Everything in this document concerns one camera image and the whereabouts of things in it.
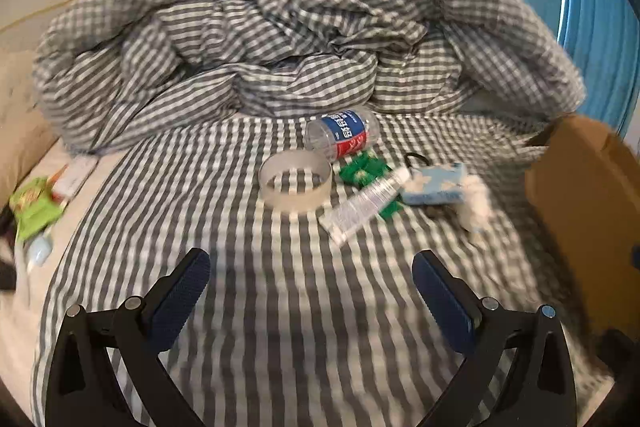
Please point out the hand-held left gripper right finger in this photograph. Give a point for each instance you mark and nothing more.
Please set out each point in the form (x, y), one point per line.
(442, 302)

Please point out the green patterned packet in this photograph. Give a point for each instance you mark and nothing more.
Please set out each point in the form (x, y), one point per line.
(357, 172)

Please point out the white squeeze tube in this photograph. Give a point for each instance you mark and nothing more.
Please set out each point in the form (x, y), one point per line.
(357, 209)

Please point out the clear plastic bottle blue label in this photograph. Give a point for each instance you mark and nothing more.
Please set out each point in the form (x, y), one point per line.
(345, 132)

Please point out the light blue star-print pouch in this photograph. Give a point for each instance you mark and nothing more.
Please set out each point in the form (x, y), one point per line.
(432, 187)

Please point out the brown cardboard box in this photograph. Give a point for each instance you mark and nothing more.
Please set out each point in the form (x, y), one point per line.
(575, 207)

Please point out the grey striped bed sheet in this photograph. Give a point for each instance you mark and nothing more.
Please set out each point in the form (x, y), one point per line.
(300, 282)

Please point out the grey checked duvet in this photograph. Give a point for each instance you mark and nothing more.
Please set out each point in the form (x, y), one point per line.
(250, 32)

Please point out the white mattress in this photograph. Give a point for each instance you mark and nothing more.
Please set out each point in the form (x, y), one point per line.
(30, 332)

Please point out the green snack packet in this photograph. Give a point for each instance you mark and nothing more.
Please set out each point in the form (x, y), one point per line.
(35, 212)

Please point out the beige pillow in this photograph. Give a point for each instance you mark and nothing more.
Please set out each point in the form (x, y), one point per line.
(20, 117)

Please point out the clear tape roll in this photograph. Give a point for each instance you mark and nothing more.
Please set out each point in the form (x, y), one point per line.
(292, 202)

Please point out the white crumpled tissue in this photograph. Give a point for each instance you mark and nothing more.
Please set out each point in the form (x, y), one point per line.
(475, 207)

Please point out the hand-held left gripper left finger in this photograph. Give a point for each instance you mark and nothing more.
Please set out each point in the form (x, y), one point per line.
(182, 297)

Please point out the pale blue tube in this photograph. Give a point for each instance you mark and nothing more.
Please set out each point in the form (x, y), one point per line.
(39, 249)

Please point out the white and orange box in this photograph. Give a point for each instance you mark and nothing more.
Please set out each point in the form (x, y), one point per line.
(75, 174)

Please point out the dark cloth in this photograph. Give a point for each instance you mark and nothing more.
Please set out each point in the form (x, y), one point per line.
(6, 252)

